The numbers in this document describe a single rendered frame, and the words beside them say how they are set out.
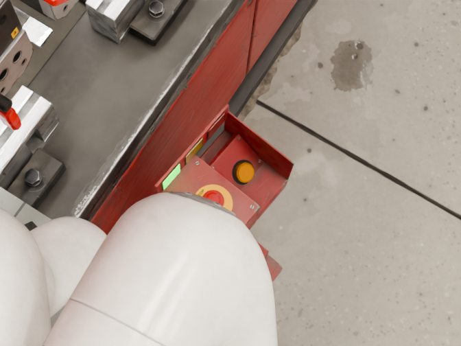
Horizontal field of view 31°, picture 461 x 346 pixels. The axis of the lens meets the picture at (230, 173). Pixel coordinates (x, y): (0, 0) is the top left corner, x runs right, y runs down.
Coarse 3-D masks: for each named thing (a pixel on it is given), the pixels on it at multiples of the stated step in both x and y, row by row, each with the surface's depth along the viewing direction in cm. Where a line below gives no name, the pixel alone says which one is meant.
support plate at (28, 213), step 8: (0, 192) 129; (8, 192) 129; (0, 200) 128; (8, 200) 128; (16, 200) 128; (8, 208) 128; (16, 208) 128; (24, 208) 128; (32, 208) 128; (16, 216) 128; (24, 216) 128; (32, 216) 128; (40, 216) 128; (40, 224) 127
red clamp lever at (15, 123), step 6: (0, 96) 107; (0, 102) 106; (6, 102) 106; (0, 108) 107; (6, 108) 107; (12, 108) 110; (0, 114) 110; (6, 114) 110; (12, 114) 110; (6, 120) 111; (12, 120) 112; (18, 120) 113; (12, 126) 114; (18, 126) 114
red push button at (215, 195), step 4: (208, 192) 150; (212, 192) 150; (216, 192) 150; (204, 196) 149; (208, 196) 149; (212, 196) 149; (216, 196) 149; (220, 196) 149; (216, 200) 149; (220, 200) 149; (220, 204) 149
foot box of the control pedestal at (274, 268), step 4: (260, 244) 218; (264, 248) 217; (264, 252) 217; (268, 252) 218; (264, 256) 217; (268, 256) 228; (268, 260) 228; (272, 260) 228; (268, 264) 227; (272, 264) 227; (276, 264) 227; (280, 264) 227; (268, 268) 227; (272, 268) 227; (276, 268) 227; (280, 268) 227; (272, 272) 227; (276, 272) 227; (280, 272) 227; (272, 276) 226; (276, 276) 226; (272, 280) 226
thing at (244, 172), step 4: (240, 164) 159; (244, 164) 159; (248, 164) 160; (236, 168) 159; (240, 168) 159; (244, 168) 159; (248, 168) 160; (252, 168) 160; (236, 172) 159; (240, 172) 159; (244, 172) 159; (248, 172) 160; (252, 172) 160; (236, 176) 159; (240, 176) 159; (244, 176) 159; (248, 176) 160; (252, 176) 160; (240, 180) 159; (244, 180) 159; (248, 180) 160
